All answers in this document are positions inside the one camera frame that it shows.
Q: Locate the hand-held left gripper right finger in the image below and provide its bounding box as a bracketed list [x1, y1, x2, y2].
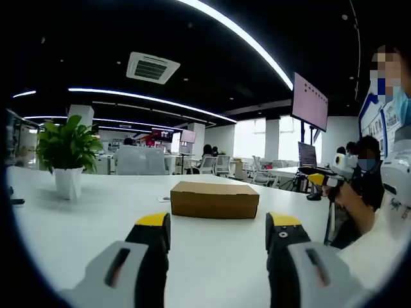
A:
[265, 210, 370, 308]

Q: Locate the ceiling air conditioner vent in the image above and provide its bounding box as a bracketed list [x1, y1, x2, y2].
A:
[126, 51, 181, 85]

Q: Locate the blue white wall poster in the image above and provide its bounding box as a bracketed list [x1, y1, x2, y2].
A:
[358, 92, 398, 160]

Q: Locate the white office chair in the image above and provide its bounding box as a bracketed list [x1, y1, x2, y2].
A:
[214, 155, 232, 178]
[198, 155, 216, 175]
[252, 156, 272, 186]

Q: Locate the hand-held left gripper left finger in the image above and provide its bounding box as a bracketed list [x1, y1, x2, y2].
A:
[59, 211, 171, 308]

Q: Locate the brown cardboard shoe box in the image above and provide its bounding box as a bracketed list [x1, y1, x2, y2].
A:
[170, 181, 260, 219]

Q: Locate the person's blue face mask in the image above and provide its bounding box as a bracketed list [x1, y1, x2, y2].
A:
[390, 85, 411, 126]

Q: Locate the large pink display screen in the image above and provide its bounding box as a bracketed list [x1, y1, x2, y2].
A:
[291, 71, 329, 132]

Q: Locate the wide ceiling light strip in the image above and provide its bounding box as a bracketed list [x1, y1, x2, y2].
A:
[176, 0, 295, 91]

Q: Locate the thin ceiling light strip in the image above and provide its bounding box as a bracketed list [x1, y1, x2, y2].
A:
[67, 87, 238, 123]

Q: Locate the person's right hand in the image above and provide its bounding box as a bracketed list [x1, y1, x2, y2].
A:
[322, 185, 354, 211]

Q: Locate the white chest device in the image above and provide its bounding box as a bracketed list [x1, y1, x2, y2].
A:
[380, 126, 411, 206]

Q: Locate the frosted desk partition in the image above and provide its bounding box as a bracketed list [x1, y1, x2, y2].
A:
[114, 147, 168, 176]

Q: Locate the dark desk monitor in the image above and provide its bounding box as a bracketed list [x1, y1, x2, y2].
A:
[297, 141, 319, 168]

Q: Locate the potted green plant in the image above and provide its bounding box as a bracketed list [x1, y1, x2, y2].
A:
[35, 114, 104, 200]

